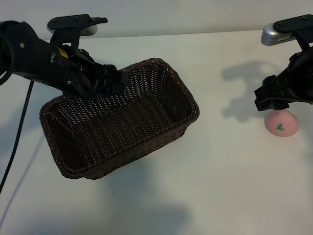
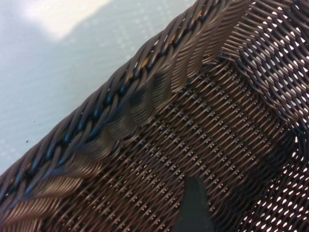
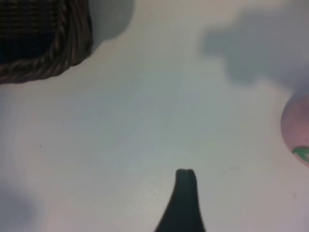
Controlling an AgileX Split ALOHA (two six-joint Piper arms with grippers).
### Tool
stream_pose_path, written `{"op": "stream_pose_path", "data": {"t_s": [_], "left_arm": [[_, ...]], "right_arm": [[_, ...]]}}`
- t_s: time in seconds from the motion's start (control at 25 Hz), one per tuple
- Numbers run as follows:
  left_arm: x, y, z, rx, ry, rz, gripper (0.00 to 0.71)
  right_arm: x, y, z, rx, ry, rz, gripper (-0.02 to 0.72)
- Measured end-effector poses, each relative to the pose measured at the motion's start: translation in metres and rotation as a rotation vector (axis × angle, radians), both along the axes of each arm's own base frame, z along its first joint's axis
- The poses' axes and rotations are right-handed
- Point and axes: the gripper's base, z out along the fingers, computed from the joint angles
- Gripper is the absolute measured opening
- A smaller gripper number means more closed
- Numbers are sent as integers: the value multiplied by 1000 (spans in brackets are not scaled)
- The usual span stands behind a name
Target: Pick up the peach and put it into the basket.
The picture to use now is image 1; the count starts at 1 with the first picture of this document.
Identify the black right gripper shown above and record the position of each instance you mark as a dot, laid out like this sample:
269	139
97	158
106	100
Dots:
299	78

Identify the black right camera mount bracket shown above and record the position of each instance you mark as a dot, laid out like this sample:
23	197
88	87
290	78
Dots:
293	24

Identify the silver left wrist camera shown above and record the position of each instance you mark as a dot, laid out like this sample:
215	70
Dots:
91	30

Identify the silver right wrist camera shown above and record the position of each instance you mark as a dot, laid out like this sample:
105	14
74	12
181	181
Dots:
271	36

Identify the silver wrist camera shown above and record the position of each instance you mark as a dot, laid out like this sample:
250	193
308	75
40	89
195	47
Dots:
271	36
91	30

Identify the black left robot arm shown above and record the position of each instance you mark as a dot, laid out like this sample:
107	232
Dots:
27	56

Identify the black left camera mount bracket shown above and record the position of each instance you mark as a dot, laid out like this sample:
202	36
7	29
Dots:
68	20

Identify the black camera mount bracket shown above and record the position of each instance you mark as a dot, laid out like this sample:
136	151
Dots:
293	24
68	20

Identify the dark brown wicker basket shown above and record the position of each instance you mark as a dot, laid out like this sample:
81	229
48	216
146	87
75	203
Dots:
127	127

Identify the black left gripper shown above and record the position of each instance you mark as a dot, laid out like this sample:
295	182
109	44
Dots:
78	67

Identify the pink peach with green leaf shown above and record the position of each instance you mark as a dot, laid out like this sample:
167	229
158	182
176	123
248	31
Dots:
281	120

